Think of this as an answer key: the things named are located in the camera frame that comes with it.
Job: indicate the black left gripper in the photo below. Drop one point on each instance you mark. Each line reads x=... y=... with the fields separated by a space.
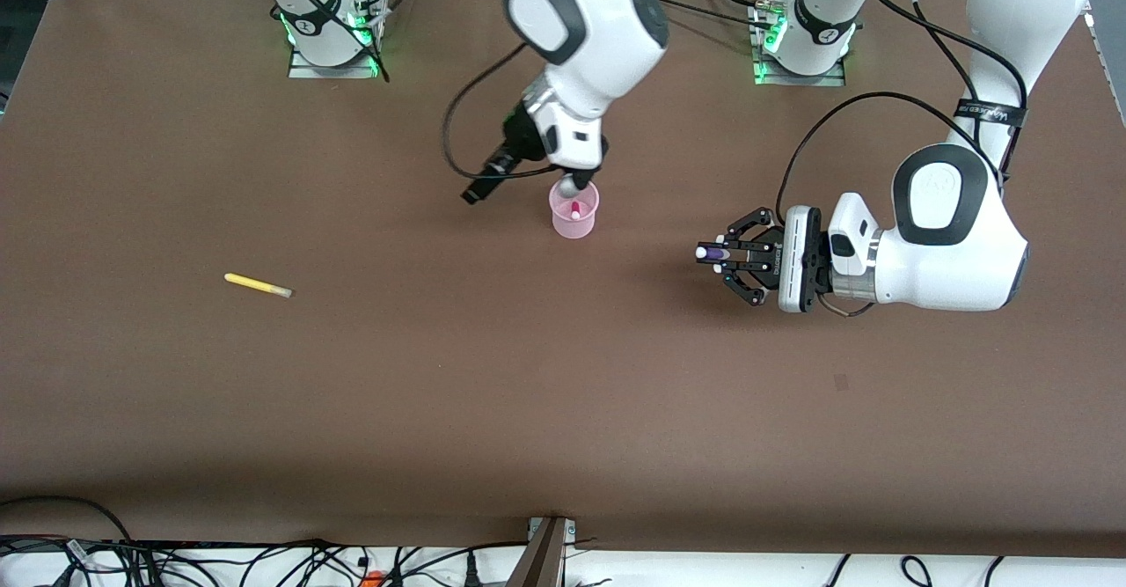
x=767 y=255

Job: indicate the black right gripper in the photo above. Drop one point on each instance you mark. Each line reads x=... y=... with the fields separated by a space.
x=526 y=136

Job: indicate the purple marker pen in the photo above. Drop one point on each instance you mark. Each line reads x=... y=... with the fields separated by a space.
x=717 y=253

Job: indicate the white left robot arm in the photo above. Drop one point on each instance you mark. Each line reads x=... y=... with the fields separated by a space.
x=959 y=244

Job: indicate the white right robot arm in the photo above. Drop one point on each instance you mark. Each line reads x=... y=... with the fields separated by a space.
x=607 y=33

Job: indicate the pink plastic cup holder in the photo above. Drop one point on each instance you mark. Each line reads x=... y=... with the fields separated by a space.
x=572 y=228

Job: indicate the yellow marker pen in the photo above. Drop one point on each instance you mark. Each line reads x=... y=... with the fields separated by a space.
x=255 y=284

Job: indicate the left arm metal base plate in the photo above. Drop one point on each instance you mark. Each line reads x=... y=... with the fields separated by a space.
x=800 y=81

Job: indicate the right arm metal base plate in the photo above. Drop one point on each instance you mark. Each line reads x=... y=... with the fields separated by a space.
x=330 y=71

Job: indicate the aluminium post with bracket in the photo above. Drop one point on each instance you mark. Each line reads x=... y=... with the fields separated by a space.
x=545 y=561

